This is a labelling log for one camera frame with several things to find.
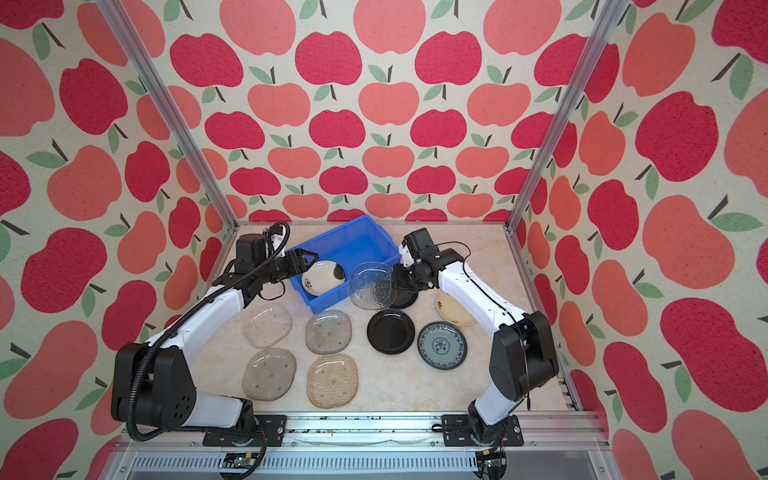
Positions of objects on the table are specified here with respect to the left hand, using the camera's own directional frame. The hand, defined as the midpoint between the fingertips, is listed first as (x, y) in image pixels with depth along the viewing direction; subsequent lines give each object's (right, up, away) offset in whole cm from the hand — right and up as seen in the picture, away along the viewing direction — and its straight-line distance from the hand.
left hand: (317, 259), depth 84 cm
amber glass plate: (+5, -34, -2) cm, 34 cm away
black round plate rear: (+26, -14, +15) cm, 33 cm away
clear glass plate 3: (+2, -23, +7) cm, 24 cm away
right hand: (+24, -6, +2) cm, 25 cm away
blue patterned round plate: (+37, -26, +4) cm, 45 cm away
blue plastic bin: (+7, +5, +24) cm, 26 cm away
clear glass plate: (+15, -8, +4) cm, 18 cm away
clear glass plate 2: (-18, -22, +9) cm, 30 cm away
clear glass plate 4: (-14, -33, 0) cm, 36 cm away
